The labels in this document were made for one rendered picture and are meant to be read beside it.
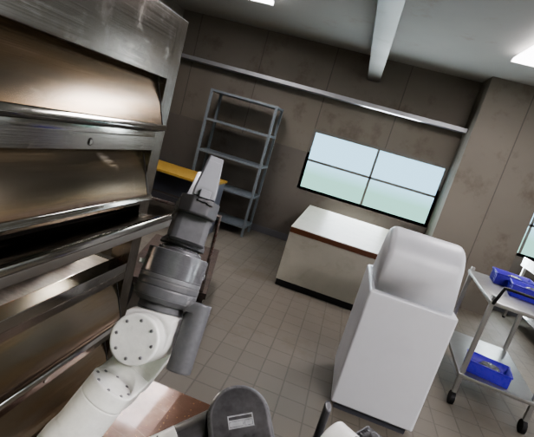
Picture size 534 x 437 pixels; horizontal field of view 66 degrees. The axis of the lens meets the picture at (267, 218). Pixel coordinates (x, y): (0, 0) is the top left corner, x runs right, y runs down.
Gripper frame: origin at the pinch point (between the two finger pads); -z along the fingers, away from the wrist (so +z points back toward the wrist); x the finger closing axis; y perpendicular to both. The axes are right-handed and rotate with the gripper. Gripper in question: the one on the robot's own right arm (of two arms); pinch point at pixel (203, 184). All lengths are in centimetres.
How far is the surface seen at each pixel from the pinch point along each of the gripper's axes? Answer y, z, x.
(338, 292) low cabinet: -232, -24, -387
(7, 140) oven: 39, -3, -39
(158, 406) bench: -25, 68, -127
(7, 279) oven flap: 27.0, 24.3, -33.1
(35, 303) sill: 27, 33, -71
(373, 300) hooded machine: -153, -9, -187
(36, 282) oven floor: 30, 28, -83
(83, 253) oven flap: 18, 15, -52
